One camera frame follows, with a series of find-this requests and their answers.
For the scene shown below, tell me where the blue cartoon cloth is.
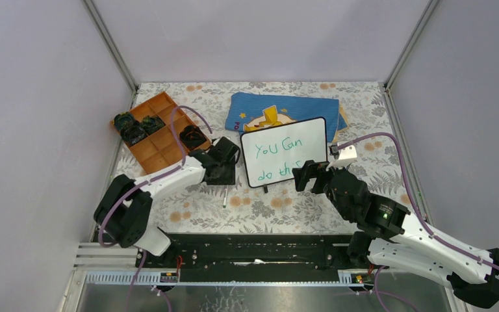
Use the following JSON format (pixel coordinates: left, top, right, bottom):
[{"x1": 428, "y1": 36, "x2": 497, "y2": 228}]
[{"x1": 225, "y1": 92, "x2": 349, "y2": 142}]

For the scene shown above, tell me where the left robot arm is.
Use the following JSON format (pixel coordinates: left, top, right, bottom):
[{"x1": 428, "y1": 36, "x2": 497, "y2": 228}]
[{"x1": 93, "y1": 136, "x2": 240, "y2": 267}]

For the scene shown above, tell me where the small whiteboard black frame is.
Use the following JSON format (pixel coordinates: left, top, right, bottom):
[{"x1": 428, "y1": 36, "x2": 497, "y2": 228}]
[{"x1": 240, "y1": 117, "x2": 327, "y2": 189}]

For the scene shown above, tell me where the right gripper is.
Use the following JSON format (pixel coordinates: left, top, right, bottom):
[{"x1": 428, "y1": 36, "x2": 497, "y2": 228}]
[{"x1": 291, "y1": 157, "x2": 352, "y2": 220}]

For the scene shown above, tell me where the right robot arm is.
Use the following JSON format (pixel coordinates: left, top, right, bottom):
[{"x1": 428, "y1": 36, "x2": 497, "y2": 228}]
[{"x1": 292, "y1": 161, "x2": 499, "y2": 308}]

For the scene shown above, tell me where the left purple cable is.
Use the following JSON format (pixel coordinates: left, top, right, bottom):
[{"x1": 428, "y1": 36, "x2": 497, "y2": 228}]
[{"x1": 97, "y1": 105, "x2": 213, "y2": 312}]

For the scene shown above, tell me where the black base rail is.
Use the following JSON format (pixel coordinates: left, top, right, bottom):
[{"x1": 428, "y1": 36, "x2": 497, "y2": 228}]
[{"x1": 135, "y1": 231, "x2": 374, "y2": 284}]

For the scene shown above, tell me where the orange compartment tray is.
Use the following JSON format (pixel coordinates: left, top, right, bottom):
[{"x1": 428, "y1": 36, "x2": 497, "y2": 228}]
[{"x1": 110, "y1": 92, "x2": 211, "y2": 174}]

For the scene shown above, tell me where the dark rolled fabric middle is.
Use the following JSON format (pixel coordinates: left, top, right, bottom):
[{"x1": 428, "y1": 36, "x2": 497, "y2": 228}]
[{"x1": 141, "y1": 115, "x2": 165, "y2": 135}]

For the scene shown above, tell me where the purple cable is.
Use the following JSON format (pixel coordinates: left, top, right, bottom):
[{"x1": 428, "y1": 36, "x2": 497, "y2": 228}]
[
  {"x1": 337, "y1": 132, "x2": 499, "y2": 296},
  {"x1": 97, "y1": 105, "x2": 213, "y2": 312}
]

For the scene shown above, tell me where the floral table cloth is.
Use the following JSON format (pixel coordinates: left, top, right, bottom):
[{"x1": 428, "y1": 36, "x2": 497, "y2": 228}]
[{"x1": 135, "y1": 82, "x2": 410, "y2": 234}]

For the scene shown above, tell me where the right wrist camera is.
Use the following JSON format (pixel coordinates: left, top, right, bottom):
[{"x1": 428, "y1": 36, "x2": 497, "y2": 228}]
[{"x1": 326, "y1": 144, "x2": 358, "y2": 170}]

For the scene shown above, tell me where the dark rolled fabric left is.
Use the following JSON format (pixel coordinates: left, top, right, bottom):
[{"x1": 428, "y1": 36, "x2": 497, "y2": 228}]
[{"x1": 112, "y1": 112, "x2": 147, "y2": 147}]

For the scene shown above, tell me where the dark rolled fabric right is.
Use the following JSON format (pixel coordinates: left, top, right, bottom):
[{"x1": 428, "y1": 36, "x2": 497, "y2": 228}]
[{"x1": 179, "y1": 125, "x2": 207, "y2": 151}]

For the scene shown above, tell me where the dark rolled fabric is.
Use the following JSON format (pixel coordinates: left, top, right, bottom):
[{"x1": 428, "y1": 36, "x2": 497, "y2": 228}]
[
  {"x1": 112, "y1": 112, "x2": 147, "y2": 147},
  {"x1": 179, "y1": 125, "x2": 207, "y2": 151},
  {"x1": 141, "y1": 115, "x2": 165, "y2": 135}
]

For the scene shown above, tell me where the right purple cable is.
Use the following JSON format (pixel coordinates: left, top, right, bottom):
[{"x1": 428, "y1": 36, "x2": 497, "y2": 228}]
[{"x1": 337, "y1": 132, "x2": 499, "y2": 296}]

